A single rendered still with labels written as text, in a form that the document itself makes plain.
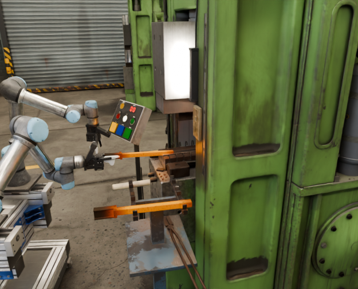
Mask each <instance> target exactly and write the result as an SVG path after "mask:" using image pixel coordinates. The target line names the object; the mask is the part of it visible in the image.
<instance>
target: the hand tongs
mask: <svg viewBox="0 0 358 289"><path fill-rule="evenodd" d="M164 224H165V227H167V229H168V230H170V235H171V238H172V240H173V242H174V244H175V246H176V248H177V251H178V253H179V255H180V257H181V259H182V261H183V263H184V266H185V268H186V270H187V272H188V274H189V276H190V278H191V280H192V282H193V284H194V286H195V288H196V289H199V288H198V286H197V284H196V282H195V280H194V278H193V276H192V274H191V272H190V270H189V268H188V266H187V264H186V262H185V259H184V257H183V255H182V253H181V251H180V249H179V247H178V245H177V243H176V241H175V239H174V237H173V234H172V232H174V234H175V235H176V236H177V238H178V240H179V242H180V244H181V245H182V247H183V249H184V251H185V253H186V255H187V257H188V259H189V261H190V263H191V265H192V267H193V269H194V271H195V273H196V275H197V277H198V279H199V281H200V282H201V284H202V286H203V288H204V289H207V288H206V286H205V285H204V282H203V280H202V278H201V276H200V275H199V273H198V271H197V269H196V267H195V265H194V263H193V262H192V260H191V258H190V255H189V254H188V252H187V250H186V248H185V246H184V244H183V243H182V241H181V239H180V237H179V235H178V234H177V233H176V231H175V230H174V225H173V223H172V221H171V219H170V217H169V216H166V217H165V216H164Z"/></svg>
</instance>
